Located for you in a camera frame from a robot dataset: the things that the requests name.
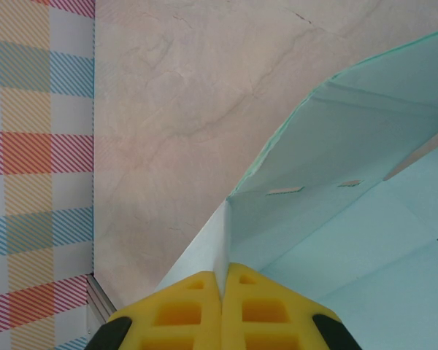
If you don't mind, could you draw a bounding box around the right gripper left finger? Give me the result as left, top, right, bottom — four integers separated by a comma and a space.
89, 271, 224, 350

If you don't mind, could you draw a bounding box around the light blue paper box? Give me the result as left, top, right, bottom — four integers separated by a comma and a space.
155, 24, 438, 350

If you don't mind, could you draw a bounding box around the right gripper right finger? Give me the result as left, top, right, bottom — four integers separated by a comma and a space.
220, 261, 363, 350

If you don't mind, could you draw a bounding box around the aluminium side rail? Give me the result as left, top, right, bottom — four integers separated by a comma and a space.
84, 272, 118, 335

